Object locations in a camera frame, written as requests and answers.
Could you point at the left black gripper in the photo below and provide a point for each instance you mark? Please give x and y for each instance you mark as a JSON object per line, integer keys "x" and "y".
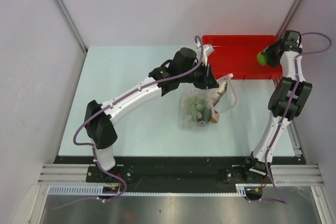
{"x": 202, "y": 83}

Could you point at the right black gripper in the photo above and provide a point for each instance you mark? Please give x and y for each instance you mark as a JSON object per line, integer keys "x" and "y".
{"x": 273, "y": 62}

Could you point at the green fake lime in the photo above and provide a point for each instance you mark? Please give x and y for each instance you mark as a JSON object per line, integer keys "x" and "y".
{"x": 262, "y": 59}

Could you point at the grey fake fish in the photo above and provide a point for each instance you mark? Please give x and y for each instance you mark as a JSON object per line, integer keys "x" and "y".
{"x": 217, "y": 95}

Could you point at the clear zip top bag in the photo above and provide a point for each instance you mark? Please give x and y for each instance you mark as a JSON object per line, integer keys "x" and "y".
{"x": 228, "y": 101}

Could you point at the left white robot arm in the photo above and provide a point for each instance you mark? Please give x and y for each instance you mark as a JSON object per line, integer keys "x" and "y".
{"x": 187, "y": 66}

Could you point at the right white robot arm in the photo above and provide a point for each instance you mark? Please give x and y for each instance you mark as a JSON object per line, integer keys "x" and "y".
{"x": 285, "y": 104}

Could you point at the green fake lettuce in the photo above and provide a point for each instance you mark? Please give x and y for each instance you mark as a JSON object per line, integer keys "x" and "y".
{"x": 196, "y": 109}

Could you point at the red plastic tray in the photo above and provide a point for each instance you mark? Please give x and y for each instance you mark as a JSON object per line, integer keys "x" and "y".
{"x": 237, "y": 54}

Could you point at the right aluminium corner post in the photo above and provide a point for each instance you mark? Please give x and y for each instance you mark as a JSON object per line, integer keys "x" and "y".
{"x": 288, "y": 18}

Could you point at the aluminium corner post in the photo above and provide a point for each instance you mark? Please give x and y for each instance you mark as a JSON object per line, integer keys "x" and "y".
{"x": 288, "y": 18}
{"x": 61, "y": 6}

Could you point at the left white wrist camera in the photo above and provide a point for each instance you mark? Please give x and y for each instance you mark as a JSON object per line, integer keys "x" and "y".
{"x": 208, "y": 49}

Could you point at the white cable duct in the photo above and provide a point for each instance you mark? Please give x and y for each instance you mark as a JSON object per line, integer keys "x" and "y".
{"x": 108, "y": 191}

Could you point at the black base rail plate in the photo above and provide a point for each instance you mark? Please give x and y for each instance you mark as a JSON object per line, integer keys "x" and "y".
{"x": 230, "y": 170}

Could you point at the left aluminium corner post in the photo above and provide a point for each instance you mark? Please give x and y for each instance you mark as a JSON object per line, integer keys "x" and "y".
{"x": 61, "y": 6}

